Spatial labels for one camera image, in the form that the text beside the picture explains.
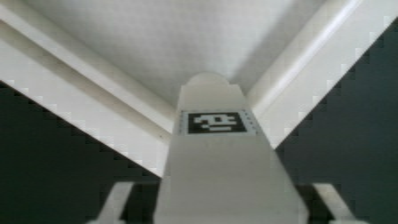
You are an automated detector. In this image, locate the white desk tabletop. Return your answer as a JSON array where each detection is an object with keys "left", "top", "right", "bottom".
[{"left": 0, "top": 0, "right": 398, "bottom": 173}]

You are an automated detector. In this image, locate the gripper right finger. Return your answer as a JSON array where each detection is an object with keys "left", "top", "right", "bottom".
[{"left": 313, "top": 183, "right": 368, "bottom": 224}]

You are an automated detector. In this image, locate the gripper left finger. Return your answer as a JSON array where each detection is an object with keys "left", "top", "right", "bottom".
[{"left": 86, "top": 182, "right": 136, "bottom": 224}]

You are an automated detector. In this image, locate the white desk leg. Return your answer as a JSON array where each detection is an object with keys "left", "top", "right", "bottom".
[{"left": 153, "top": 73, "right": 310, "bottom": 224}]

